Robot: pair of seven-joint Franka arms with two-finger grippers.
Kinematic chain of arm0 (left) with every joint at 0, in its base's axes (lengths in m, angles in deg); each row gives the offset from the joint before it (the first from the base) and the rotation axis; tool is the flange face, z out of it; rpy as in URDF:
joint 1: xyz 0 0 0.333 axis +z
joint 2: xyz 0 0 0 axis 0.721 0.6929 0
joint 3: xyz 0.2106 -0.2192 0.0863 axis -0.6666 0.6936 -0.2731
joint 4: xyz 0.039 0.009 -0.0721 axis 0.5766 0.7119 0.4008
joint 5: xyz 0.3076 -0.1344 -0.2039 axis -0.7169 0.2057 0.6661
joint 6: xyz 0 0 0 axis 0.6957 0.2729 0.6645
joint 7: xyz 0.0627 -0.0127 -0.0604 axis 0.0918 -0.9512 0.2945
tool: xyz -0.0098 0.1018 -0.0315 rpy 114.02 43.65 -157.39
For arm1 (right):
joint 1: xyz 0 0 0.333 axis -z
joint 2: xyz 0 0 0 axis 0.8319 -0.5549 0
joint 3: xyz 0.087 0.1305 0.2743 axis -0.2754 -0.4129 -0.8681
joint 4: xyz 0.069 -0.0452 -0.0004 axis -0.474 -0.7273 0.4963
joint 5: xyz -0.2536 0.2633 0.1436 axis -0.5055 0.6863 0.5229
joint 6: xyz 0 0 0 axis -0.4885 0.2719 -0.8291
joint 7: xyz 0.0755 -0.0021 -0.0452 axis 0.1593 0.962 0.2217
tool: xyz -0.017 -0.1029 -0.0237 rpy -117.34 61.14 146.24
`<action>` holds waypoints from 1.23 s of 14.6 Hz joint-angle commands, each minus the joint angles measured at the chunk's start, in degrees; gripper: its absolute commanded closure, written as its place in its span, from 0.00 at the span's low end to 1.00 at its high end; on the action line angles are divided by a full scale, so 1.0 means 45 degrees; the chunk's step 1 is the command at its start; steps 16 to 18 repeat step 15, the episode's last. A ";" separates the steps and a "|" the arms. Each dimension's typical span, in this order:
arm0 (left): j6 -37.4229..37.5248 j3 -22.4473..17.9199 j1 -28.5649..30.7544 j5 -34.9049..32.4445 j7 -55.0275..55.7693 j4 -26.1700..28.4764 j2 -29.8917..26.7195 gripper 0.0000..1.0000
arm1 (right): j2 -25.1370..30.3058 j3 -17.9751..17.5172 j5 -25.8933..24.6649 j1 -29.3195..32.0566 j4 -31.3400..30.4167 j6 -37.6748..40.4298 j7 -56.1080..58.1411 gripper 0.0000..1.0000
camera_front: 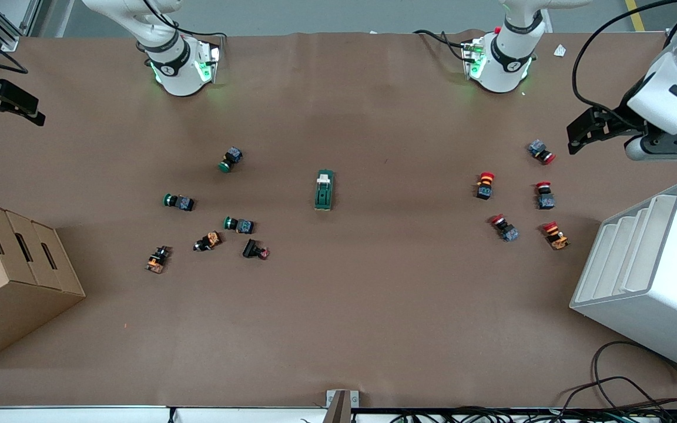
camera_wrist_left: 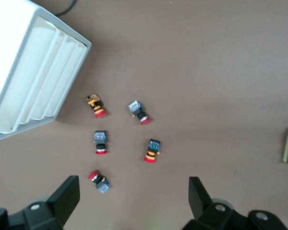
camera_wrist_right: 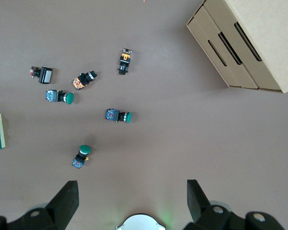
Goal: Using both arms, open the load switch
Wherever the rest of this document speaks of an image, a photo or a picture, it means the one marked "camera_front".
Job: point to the white paper scrap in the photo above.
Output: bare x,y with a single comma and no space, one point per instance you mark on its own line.
560,50

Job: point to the green push button blue base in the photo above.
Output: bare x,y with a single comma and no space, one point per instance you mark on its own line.
233,156
183,203
243,225

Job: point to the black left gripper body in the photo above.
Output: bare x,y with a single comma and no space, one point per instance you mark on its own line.
616,116

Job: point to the black button orange base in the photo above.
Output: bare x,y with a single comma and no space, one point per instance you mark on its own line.
210,239
156,261

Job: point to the red mushroom button blue base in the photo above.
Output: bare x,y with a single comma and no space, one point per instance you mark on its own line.
545,200
508,231
538,148

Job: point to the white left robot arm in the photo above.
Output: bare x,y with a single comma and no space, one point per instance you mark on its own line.
500,73

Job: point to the white grey slotted organizer box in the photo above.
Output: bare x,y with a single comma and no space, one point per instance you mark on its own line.
662,305

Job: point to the brown cardboard slotted box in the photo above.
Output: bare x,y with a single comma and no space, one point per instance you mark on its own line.
15,294

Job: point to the brown table mat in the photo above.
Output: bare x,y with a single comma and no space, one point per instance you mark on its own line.
374,305

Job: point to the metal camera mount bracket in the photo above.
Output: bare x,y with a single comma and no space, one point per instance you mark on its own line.
338,408

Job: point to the black square button red base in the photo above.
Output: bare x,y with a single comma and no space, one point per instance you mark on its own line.
250,249

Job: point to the red button orange ringed body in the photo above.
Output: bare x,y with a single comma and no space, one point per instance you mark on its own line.
485,187

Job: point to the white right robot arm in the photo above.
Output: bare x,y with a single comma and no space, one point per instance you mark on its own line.
177,76

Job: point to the red button orange base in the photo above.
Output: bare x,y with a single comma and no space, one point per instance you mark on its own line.
556,238

